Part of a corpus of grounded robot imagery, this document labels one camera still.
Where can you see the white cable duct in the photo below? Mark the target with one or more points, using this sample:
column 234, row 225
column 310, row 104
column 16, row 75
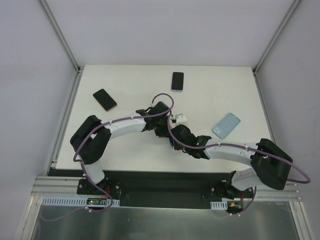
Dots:
column 79, row 202
column 219, row 205

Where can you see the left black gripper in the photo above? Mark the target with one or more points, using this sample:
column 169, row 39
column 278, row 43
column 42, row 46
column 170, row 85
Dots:
column 162, row 131

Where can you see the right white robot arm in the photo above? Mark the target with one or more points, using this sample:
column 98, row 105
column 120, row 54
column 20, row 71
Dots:
column 262, row 158

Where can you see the light blue phone case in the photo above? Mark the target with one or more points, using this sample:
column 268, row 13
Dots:
column 226, row 125

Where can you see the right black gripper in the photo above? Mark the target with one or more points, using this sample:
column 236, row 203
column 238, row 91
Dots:
column 175, row 132

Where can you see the left aluminium frame post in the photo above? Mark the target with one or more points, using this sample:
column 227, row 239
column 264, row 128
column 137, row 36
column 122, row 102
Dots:
column 59, row 34

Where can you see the right white cable duct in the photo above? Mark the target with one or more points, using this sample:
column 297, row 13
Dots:
column 219, row 205

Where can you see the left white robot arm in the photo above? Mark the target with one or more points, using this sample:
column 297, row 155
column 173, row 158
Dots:
column 90, row 140

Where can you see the blue phone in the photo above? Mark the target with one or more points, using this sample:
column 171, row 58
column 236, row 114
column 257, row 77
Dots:
column 171, row 141

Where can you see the right aluminium frame post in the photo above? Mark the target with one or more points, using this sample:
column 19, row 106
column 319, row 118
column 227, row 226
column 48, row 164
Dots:
column 277, row 34

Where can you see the aluminium frame post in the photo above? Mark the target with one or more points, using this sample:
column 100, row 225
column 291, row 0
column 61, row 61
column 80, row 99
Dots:
column 277, row 34
column 59, row 34

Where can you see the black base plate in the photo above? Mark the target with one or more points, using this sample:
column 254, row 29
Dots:
column 154, row 189

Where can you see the left white cable duct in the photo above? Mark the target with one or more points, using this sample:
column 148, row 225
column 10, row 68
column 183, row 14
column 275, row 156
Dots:
column 79, row 202

